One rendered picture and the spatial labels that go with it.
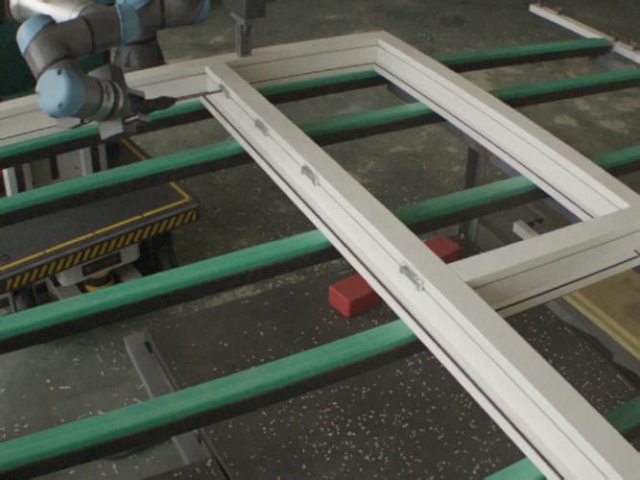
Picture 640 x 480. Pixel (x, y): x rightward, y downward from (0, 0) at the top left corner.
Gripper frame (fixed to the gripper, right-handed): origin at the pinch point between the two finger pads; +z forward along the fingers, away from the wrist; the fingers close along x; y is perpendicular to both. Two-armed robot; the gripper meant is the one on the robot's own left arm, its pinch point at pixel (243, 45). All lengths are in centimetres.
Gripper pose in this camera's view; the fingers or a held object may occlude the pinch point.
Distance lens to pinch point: 173.4
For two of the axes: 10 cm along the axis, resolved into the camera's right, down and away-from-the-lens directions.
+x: -4.6, -5.1, 7.2
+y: 8.9, -2.4, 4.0
